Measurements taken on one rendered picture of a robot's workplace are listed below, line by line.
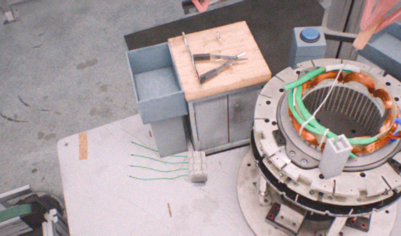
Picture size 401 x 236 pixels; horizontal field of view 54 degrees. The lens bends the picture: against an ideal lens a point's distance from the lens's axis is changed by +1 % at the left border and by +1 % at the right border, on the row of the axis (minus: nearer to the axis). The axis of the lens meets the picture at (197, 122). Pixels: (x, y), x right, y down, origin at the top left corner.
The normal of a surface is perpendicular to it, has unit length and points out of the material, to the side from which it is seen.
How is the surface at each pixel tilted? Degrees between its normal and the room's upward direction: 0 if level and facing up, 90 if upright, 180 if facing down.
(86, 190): 0
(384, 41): 0
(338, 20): 90
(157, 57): 90
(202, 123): 90
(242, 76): 0
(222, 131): 90
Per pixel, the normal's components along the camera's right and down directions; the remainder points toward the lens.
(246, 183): -0.08, -0.58
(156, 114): 0.25, 0.77
